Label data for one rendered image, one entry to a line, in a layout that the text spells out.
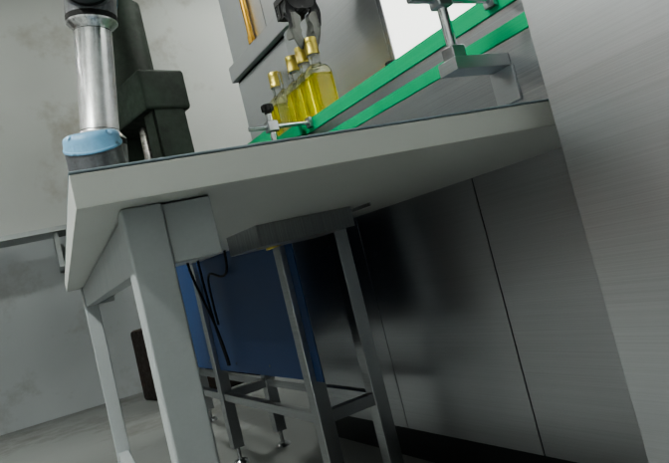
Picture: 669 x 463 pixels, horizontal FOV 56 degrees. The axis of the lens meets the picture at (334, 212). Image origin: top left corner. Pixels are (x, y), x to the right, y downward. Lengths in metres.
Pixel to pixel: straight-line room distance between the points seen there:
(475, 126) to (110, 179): 0.41
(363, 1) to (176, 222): 1.08
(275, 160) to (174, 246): 0.13
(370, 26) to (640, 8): 0.99
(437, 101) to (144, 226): 0.66
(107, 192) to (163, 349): 0.16
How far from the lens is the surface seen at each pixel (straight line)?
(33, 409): 4.88
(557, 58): 0.75
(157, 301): 0.63
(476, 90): 1.07
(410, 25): 1.48
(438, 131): 0.73
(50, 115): 5.09
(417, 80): 1.21
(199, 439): 0.65
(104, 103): 1.53
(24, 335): 4.85
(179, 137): 3.99
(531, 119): 0.82
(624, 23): 0.70
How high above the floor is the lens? 0.62
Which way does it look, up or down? 4 degrees up
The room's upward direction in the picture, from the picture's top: 14 degrees counter-clockwise
